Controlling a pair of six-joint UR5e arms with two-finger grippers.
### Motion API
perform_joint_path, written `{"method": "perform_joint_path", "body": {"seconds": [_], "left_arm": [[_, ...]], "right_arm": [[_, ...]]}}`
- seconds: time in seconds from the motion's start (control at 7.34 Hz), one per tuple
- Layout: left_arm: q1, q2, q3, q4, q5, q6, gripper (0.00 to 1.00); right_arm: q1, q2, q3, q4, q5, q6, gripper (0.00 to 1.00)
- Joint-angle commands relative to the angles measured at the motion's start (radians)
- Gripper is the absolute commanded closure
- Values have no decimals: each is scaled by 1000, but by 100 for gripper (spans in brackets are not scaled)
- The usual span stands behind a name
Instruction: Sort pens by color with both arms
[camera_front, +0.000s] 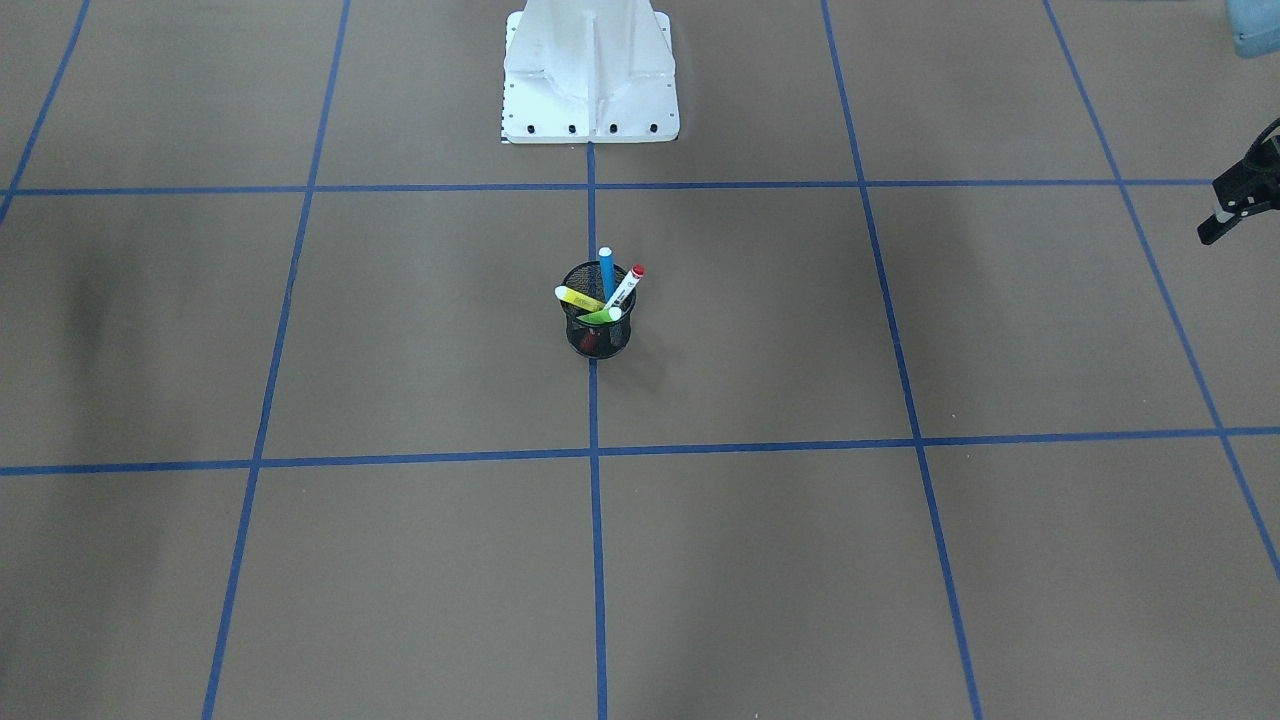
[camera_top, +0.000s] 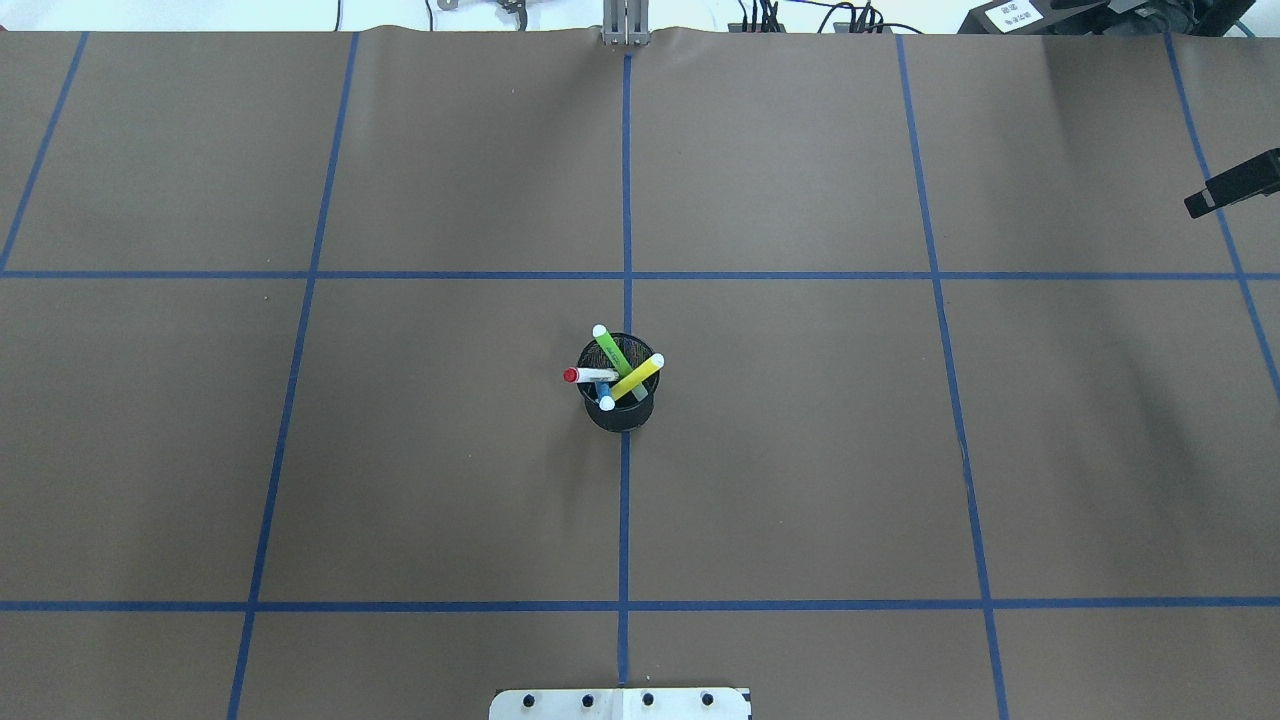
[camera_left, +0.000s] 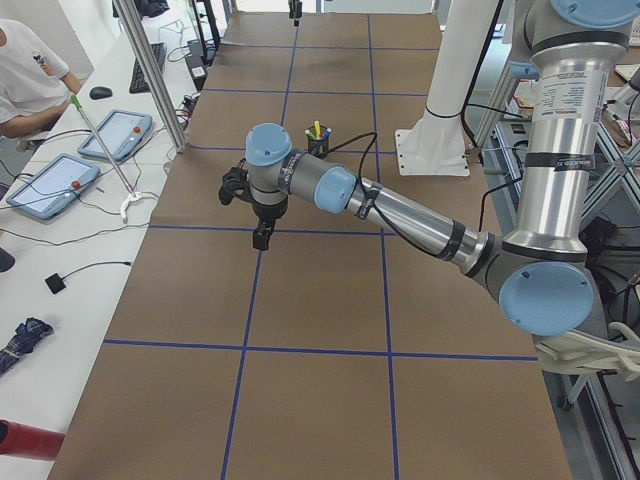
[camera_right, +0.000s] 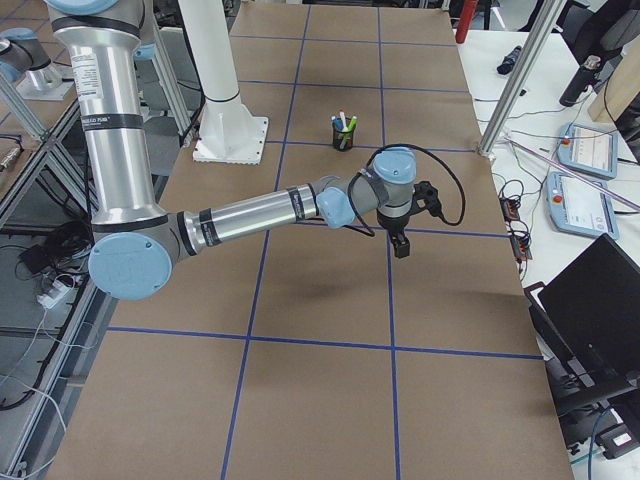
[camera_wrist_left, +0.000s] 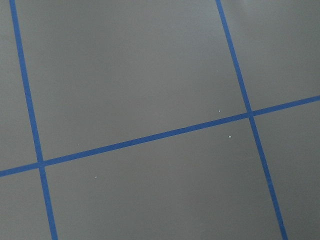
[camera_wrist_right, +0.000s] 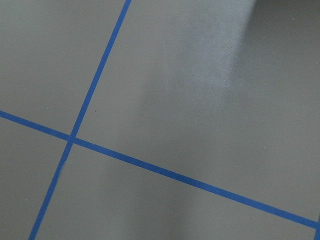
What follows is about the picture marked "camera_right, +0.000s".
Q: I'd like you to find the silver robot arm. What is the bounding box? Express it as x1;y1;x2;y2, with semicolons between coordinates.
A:
48;1;416;300

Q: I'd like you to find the blue teach pendant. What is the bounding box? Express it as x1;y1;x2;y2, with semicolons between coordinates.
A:
557;123;618;180
546;172;620;240

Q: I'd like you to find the black laptop on stand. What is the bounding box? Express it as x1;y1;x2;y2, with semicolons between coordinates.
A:
524;234;639;417

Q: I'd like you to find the green highlighter pen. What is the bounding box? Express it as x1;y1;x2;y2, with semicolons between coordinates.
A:
341;115;358;133

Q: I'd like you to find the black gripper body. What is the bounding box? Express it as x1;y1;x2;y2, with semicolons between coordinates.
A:
376;203;411;247

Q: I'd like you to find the orange black circuit board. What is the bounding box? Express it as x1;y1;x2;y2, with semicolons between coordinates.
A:
500;198;521;222

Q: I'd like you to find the upper blue teach pendant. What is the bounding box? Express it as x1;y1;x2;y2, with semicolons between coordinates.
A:
557;123;618;180

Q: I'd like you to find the black water bottle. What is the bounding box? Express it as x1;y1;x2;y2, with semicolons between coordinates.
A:
559;55;602;107

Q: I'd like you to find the lower blue teach pendant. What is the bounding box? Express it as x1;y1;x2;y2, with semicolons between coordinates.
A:
546;172;620;240

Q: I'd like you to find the aluminium frame post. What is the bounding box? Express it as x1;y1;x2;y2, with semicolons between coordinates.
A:
478;0;566;157

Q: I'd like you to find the folded dark blue umbrella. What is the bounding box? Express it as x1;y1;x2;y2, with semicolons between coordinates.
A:
496;45;522;75

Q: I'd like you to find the white pedestal column base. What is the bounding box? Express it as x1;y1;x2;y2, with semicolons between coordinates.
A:
179;0;269;165

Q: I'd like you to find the black mesh pen cup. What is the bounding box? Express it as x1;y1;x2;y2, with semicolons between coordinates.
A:
332;125;355;152

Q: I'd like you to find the red cylinder bottle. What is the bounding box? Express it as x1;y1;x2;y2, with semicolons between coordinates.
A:
455;0;478;44

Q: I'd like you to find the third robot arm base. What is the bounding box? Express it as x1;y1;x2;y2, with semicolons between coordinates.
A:
1;27;73;101

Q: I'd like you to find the red white marker pen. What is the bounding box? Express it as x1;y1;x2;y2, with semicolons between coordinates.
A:
339;109;348;131

